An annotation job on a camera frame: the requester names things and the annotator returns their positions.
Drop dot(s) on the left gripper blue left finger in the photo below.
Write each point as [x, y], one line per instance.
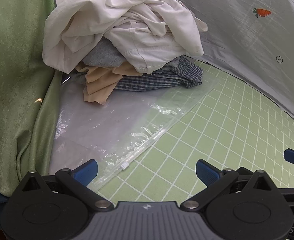
[85, 173]

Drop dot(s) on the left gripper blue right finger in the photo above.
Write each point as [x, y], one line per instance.
[207, 173]

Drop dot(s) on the white trousers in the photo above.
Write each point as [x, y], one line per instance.
[155, 32]

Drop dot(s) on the clear zipper storage bag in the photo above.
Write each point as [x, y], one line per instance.
[116, 133]

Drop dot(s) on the green grid table cloth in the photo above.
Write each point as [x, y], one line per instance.
[233, 126]

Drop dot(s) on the beige tan garment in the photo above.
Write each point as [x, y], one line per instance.
[101, 81]

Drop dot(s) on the green curtain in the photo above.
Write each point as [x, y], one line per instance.
[29, 92]

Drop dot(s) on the blue checked shirt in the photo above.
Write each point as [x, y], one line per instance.
[178, 72]

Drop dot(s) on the grey garment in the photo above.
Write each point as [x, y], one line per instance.
[104, 54]

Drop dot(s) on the grey carrot print curtain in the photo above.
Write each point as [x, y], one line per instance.
[252, 40]

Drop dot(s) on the cream white garment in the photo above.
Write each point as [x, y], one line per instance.
[75, 27]

